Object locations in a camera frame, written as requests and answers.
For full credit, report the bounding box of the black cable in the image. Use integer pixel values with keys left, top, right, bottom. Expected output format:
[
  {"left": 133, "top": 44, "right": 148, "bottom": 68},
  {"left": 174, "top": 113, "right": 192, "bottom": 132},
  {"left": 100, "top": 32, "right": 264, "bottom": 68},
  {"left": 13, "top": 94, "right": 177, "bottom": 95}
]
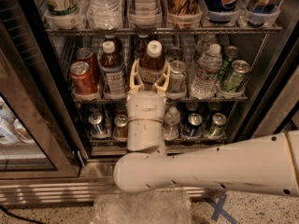
[{"left": 0, "top": 204, "right": 43, "bottom": 224}]

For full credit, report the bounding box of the brown tea bottle white cap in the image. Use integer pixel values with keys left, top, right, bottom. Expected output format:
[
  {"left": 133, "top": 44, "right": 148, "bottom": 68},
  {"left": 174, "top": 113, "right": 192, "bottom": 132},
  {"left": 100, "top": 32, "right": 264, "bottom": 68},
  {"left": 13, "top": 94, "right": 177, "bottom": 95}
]
[{"left": 137, "top": 40, "right": 165, "bottom": 85}]

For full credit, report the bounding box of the front silver soda can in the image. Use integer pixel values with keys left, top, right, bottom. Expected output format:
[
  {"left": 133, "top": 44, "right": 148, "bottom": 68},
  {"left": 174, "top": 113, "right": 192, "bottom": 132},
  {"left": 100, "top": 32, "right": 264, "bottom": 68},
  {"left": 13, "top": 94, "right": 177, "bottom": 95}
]
[{"left": 167, "top": 61, "right": 186, "bottom": 93}]

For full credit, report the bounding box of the large clear water bottle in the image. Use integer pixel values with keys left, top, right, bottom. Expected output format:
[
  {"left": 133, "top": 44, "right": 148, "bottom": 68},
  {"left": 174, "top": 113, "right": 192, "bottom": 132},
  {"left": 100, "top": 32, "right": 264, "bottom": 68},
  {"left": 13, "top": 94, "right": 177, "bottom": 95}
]
[{"left": 86, "top": 0, "right": 121, "bottom": 30}]

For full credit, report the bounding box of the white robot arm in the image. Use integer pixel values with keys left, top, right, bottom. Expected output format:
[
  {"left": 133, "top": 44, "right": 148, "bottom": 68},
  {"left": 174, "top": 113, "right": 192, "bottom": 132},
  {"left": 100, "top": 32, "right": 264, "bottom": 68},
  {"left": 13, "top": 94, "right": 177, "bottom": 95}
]
[{"left": 113, "top": 62, "right": 299, "bottom": 197}]

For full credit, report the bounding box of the rear red soda can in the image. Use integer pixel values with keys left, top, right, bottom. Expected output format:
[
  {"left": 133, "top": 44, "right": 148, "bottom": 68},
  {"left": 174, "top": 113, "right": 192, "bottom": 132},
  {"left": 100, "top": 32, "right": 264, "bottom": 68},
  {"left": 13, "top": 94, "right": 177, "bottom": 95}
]
[{"left": 75, "top": 47, "right": 101, "bottom": 85}]

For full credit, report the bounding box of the rear silver soda can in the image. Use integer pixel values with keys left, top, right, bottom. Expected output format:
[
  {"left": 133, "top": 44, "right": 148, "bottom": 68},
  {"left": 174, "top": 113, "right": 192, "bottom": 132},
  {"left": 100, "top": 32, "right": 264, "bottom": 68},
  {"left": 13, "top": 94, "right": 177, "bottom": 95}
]
[{"left": 165, "top": 47, "right": 183, "bottom": 63}]

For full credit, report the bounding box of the rear clear water bottle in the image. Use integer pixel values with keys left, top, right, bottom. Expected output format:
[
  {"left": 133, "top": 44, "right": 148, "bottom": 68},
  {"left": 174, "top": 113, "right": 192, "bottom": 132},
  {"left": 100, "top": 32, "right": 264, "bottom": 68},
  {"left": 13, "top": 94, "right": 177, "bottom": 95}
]
[{"left": 193, "top": 35, "right": 218, "bottom": 60}]

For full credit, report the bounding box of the silver soda can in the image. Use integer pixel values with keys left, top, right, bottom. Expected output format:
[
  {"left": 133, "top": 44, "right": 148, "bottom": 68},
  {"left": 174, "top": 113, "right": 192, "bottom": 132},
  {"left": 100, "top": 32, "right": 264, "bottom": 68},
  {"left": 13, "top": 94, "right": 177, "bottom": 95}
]
[
  {"left": 167, "top": 61, "right": 186, "bottom": 93},
  {"left": 165, "top": 47, "right": 183, "bottom": 63}
]

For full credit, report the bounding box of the rear brown tea bottle left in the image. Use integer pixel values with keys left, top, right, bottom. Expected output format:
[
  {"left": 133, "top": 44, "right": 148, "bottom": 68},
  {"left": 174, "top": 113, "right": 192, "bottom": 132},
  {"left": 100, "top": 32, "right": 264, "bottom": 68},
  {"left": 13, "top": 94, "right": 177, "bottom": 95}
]
[{"left": 105, "top": 35, "right": 122, "bottom": 54}]

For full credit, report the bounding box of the green can bottom shelf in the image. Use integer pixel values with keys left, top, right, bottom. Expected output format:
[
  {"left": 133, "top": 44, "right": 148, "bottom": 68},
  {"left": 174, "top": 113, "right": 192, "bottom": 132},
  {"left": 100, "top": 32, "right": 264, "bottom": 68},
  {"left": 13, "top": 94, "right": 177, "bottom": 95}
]
[{"left": 207, "top": 113, "right": 226, "bottom": 138}]

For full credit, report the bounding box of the front red soda can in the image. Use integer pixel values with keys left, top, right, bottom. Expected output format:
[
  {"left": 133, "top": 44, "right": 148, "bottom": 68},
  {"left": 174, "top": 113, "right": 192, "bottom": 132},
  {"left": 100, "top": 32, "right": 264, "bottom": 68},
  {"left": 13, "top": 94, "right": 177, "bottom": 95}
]
[{"left": 70, "top": 61, "right": 98, "bottom": 95}]

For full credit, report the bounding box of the front green soda can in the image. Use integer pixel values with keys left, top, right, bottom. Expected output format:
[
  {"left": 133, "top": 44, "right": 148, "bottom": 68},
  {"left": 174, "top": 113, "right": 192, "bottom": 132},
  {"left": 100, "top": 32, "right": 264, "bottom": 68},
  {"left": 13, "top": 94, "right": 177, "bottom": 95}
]
[{"left": 221, "top": 60, "right": 251, "bottom": 93}]

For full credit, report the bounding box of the blue can bottom shelf left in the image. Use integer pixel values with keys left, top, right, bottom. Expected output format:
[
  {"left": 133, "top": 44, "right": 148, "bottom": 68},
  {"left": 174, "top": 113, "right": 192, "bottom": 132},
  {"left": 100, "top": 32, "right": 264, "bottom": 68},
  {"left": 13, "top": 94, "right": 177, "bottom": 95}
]
[{"left": 88, "top": 112, "right": 107, "bottom": 135}]

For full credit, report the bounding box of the rear brown tea bottle right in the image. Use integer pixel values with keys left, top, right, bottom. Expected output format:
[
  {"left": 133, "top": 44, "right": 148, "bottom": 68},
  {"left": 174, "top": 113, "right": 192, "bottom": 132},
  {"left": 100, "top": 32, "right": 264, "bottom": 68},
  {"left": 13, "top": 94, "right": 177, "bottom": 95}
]
[{"left": 135, "top": 35, "right": 150, "bottom": 59}]

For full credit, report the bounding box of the clear plastic bag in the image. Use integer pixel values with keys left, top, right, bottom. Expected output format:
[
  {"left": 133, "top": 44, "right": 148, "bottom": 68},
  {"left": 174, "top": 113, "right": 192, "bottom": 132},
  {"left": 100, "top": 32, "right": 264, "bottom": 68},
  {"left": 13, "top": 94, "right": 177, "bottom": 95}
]
[{"left": 90, "top": 189, "right": 193, "bottom": 224}]

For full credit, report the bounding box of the blue pepsi can bottom shelf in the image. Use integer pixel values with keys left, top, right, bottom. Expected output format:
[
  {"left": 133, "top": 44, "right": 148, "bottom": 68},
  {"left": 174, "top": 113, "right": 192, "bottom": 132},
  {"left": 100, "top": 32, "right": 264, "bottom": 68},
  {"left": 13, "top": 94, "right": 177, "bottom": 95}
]
[{"left": 182, "top": 113, "right": 203, "bottom": 137}]

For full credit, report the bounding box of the stainless fridge base grille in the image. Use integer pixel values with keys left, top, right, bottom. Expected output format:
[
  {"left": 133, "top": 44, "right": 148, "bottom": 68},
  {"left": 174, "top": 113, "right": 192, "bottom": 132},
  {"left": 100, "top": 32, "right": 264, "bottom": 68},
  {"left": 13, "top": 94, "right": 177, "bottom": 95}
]
[{"left": 0, "top": 155, "right": 219, "bottom": 207}]

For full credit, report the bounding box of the fridge glass door left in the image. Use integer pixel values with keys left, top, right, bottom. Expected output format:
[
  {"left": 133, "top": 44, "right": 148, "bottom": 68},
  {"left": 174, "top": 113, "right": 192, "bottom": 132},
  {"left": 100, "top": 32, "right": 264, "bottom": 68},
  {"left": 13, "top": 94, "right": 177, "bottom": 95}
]
[{"left": 0, "top": 19, "right": 80, "bottom": 181}]

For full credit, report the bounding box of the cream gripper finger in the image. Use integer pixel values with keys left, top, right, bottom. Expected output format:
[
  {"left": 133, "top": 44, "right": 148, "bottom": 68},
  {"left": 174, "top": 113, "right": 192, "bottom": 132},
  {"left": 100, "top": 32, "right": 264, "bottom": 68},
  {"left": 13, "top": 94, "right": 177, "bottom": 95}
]
[
  {"left": 152, "top": 62, "right": 171, "bottom": 97},
  {"left": 128, "top": 60, "right": 144, "bottom": 97}
]

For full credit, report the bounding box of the green soda can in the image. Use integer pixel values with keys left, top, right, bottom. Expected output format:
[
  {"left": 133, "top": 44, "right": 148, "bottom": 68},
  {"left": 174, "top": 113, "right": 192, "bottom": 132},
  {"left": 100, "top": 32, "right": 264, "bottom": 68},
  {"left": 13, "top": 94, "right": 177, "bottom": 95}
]
[
  {"left": 218, "top": 46, "right": 240, "bottom": 81},
  {"left": 221, "top": 60, "right": 251, "bottom": 93}
]

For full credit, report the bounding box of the red soda can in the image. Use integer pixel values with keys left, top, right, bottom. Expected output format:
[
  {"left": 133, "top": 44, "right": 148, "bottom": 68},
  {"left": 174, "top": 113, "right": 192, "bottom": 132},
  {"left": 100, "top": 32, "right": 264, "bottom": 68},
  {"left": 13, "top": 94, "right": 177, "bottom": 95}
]
[
  {"left": 75, "top": 47, "right": 101, "bottom": 85},
  {"left": 70, "top": 61, "right": 98, "bottom": 95}
]

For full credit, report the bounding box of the small water bottle bottom shelf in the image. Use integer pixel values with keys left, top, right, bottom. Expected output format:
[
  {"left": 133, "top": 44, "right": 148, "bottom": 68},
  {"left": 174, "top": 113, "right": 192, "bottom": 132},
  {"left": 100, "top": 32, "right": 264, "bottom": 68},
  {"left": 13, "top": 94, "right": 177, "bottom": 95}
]
[{"left": 163, "top": 106, "right": 180, "bottom": 141}]

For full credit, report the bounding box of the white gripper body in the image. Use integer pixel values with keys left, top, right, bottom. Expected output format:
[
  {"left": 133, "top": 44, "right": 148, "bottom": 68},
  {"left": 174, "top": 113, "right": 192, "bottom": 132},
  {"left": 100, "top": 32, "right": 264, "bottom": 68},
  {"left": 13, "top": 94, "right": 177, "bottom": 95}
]
[{"left": 127, "top": 91, "right": 165, "bottom": 121}]

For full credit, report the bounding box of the rear green soda can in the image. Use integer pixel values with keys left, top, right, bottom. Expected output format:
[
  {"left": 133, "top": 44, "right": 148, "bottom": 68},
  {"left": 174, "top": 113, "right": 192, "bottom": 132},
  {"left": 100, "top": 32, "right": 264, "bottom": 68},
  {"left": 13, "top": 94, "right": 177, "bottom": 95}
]
[{"left": 218, "top": 46, "right": 240, "bottom": 81}]

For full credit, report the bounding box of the gold can bottom shelf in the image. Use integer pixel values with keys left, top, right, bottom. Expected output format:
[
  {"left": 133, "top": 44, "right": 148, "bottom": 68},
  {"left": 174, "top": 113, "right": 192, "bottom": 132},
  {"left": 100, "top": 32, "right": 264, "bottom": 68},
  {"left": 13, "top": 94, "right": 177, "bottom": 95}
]
[{"left": 114, "top": 115, "right": 128, "bottom": 138}]

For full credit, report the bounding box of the blue tape cross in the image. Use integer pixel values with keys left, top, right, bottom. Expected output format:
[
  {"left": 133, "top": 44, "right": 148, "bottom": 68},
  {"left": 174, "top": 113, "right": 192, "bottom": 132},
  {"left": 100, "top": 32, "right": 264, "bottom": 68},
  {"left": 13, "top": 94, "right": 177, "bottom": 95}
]
[{"left": 204, "top": 194, "right": 238, "bottom": 224}]

